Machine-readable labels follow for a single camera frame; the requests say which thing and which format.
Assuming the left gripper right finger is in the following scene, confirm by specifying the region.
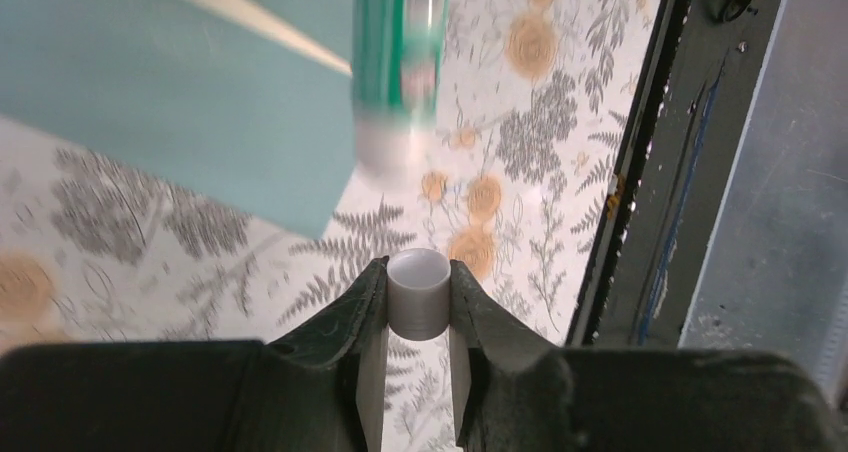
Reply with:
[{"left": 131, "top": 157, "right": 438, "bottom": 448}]
[{"left": 449, "top": 261, "right": 847, "bottom": 451}]

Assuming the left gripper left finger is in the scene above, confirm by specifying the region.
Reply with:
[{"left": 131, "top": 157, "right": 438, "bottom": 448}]
[{"left": 1, "top": 258, "right": 387, "bottom": 451}]

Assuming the grey glue stick cap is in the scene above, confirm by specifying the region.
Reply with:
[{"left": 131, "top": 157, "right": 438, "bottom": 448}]
[{"left": 386, "top": 248, "right": 451, "bottom": 342}]

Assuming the teal green envelope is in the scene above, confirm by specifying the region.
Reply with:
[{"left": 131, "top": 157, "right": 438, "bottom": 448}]
[{"left": 1, "top": 0, "right": 355, "bottom": 238}]

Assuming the cream paper letter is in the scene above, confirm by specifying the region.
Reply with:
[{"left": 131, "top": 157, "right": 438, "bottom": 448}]
[{"left": 186, "top": 0, "right": 352, "bottom": 77}]

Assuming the floral patterned table mat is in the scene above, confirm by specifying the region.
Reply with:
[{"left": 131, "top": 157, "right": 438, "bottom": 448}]
[{"left": 1, "top": 0, "right": 660, "bottom": 350}]

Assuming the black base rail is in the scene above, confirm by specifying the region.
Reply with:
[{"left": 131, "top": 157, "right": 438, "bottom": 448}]
[{"left": 566, "top": 0, "right": 782, "bottom": 347}]

